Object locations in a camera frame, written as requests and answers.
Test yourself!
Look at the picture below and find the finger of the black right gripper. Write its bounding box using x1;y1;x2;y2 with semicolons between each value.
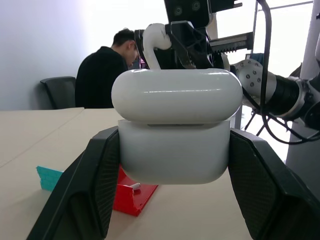
170;20;215;70
133;28;148;60

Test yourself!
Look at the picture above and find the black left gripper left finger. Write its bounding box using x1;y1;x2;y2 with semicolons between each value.
26;125;121;240

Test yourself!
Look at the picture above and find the grey robot torso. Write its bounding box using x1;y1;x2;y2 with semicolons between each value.
286;0;320;176

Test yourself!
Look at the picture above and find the teal plastic tray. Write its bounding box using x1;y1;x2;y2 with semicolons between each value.
35;165;65;193

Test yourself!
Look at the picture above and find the red plastic tray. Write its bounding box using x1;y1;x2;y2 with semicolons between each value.
112;166;159;217

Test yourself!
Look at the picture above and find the dark office chair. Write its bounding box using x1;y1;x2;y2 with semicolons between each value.
39;76;77;110

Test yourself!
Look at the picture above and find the white earbud case lid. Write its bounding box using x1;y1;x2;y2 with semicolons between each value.
111;67;244;186

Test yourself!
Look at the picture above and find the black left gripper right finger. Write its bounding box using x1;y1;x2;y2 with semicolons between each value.
228;127;320;240

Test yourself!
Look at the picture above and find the person in black top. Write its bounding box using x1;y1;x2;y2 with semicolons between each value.
74;28;141;109

